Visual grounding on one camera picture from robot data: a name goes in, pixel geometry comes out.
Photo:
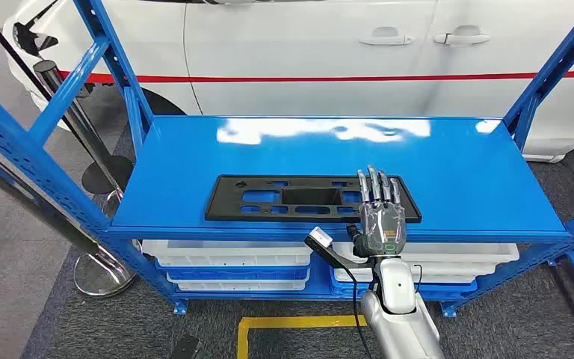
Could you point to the black camera bracket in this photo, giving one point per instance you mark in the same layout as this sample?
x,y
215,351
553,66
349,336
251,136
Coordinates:
x,y
336,257
184,348

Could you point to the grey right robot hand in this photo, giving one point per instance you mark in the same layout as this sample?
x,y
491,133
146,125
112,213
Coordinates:
x,y
383,223

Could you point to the black right camera bracket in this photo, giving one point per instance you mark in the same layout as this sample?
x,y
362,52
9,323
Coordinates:
x,y
336,257

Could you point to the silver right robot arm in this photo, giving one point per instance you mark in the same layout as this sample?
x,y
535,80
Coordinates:
x,y
401,322

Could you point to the dark base stanchion post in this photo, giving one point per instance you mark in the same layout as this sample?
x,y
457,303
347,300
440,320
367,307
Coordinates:
x,y
104,176

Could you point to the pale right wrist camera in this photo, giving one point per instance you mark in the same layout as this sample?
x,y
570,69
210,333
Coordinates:
x,y
320,235

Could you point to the white car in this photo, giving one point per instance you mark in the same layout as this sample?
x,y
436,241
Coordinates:
x,y
292,49

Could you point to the black left camera bracket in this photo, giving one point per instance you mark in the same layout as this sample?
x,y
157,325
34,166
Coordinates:
x,y
184,348

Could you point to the black plastic panel part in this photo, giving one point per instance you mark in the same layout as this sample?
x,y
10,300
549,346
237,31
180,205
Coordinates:
x,y
247,210

